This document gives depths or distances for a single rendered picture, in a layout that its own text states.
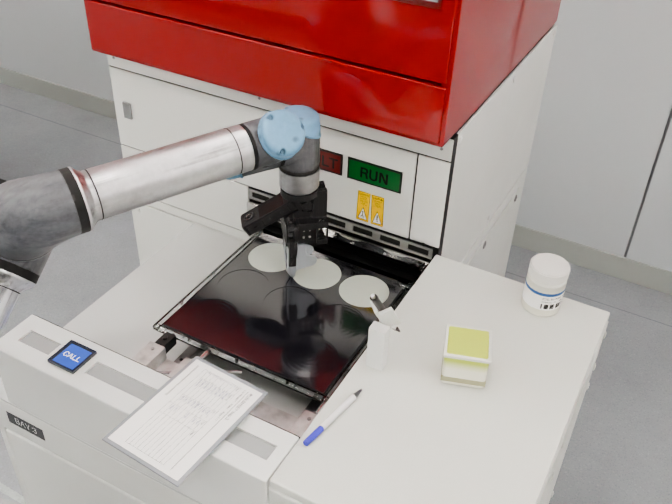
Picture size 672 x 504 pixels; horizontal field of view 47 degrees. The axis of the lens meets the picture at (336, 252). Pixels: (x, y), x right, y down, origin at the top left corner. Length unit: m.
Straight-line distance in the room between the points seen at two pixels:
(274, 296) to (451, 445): 0.51
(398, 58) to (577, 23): 1.59
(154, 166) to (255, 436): 0.43
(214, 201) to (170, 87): 0.28
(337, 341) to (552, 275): 0.40
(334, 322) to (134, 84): 0.71
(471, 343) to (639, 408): 1.54
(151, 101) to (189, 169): 0.64
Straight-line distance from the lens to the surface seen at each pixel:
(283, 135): 1.18
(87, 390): 1.29
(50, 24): 4.30
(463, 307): 1.42
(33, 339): 1.41
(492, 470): 1.17
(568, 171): 3.07
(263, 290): 1.53
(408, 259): 1.56
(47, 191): 1.10
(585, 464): 2.51
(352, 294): 1.52
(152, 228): 1.98
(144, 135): 1.83
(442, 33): 1.28
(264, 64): 1.47
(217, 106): 1.65
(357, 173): 1.52
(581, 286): 3.15
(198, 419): 1.21
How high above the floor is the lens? 1.87
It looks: 37 degrees down
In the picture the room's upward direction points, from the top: 2 degrees clockwise
